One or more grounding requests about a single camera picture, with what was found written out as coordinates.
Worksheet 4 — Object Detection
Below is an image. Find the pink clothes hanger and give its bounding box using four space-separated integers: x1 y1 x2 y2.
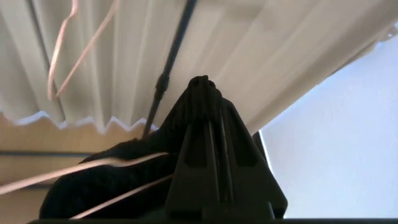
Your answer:
46 0 121 101
0 151 174 220

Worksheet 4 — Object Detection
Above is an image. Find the white wall hook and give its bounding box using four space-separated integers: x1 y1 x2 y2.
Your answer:
381 23 398 41

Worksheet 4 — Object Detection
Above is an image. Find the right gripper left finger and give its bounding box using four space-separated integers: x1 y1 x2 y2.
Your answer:
164 119 223 219

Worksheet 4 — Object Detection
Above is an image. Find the black garment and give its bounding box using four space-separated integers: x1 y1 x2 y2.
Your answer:
39 74 224 220

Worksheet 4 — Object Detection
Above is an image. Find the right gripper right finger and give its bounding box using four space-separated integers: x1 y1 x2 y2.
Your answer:
220 98 289 219

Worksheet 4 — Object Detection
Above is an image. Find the black clothes rack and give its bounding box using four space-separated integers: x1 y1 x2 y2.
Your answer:
0 0 199 190

